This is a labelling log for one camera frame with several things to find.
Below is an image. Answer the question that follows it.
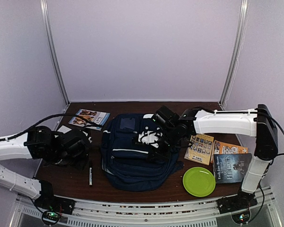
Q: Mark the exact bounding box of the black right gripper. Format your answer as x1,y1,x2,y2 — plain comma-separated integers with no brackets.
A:
147,126,181,162

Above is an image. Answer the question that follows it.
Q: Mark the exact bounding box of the black marker pen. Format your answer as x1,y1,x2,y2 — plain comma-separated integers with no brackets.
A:
89,161,93,187

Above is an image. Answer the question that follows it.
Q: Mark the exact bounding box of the navy blue student backpack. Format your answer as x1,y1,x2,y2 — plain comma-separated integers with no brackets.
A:
101,113,184,192

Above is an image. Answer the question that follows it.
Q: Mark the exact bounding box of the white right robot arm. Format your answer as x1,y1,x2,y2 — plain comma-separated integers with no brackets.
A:
138,104,278,209

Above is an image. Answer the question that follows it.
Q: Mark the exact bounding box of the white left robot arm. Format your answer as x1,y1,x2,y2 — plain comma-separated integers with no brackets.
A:
0,126,91,210

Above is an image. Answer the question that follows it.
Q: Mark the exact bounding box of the white paperback book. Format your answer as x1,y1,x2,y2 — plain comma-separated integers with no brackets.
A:
57,125,71,133

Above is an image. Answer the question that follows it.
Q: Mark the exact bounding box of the yellow portrait grid booklet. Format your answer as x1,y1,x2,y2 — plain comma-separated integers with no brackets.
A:
184,134,214,166

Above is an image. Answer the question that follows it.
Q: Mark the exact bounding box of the dog cover workbook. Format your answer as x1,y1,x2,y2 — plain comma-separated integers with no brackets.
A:
69,109,110,131

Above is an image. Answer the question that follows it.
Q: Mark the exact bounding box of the green plastic plate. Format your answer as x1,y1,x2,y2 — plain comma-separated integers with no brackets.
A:
182,167,216,197

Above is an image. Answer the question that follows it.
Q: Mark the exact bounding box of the orange cartoon booklet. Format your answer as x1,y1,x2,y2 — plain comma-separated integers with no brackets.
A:
211,140,248,163

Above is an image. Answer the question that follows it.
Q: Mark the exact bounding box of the dark Wuthering Heights book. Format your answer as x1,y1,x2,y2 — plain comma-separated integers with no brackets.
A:
213,153,252,184

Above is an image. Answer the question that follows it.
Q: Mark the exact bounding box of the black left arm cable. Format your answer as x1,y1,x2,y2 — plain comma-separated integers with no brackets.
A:
4,113,102,142

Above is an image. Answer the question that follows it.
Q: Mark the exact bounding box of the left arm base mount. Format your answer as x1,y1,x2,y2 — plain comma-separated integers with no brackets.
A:
31,196,76,226

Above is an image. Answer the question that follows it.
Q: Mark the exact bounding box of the front aluminium rail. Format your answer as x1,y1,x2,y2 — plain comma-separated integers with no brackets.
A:
10,186,284,227

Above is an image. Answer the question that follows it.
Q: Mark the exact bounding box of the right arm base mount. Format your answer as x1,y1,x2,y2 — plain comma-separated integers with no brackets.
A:
216,195,258,225

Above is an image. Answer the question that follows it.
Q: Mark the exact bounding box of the right aluminium frame post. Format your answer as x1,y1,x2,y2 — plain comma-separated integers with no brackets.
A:
219,0,249,109

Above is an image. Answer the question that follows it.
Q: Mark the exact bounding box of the aluminium frame post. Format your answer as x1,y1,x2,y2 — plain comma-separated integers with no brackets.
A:
219,0,249,109
40,0,70,105

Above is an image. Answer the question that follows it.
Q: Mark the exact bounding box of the left aluminium frame post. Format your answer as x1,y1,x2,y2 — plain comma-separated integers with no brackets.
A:
40,0,70,105

